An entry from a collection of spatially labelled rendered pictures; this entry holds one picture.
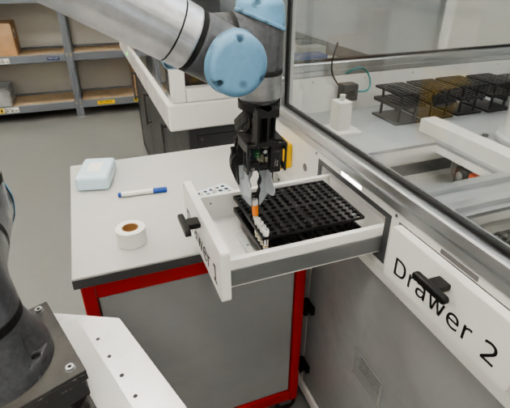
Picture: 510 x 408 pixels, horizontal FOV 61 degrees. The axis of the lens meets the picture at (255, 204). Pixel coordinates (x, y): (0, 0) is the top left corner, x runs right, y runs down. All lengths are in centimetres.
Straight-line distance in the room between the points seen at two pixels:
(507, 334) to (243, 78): 49
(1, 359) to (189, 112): 115
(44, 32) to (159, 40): 454
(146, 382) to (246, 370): 64
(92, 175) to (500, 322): 108
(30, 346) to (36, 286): 165
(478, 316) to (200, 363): 79
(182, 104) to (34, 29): 354
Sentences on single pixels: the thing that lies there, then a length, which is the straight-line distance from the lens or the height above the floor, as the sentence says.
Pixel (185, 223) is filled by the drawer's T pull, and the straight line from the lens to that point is 84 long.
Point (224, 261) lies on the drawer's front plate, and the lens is 73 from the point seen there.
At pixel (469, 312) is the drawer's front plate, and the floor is 89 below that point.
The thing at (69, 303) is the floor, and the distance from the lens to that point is 217.
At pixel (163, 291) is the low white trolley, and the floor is 66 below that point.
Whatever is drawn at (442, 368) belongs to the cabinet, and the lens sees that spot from 90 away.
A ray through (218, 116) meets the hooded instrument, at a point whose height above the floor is 84.
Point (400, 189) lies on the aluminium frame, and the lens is 82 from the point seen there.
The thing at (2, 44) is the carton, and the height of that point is 70.
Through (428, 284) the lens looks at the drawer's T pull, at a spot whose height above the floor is 91.
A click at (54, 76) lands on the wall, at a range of 510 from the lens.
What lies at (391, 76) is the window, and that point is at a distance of 84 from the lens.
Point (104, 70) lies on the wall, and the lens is 508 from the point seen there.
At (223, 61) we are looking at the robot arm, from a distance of 51.
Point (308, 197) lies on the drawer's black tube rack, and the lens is 96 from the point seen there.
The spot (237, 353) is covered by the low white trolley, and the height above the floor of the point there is 37.
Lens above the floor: 135
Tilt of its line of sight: 30 degrees down
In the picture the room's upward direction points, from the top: straight up
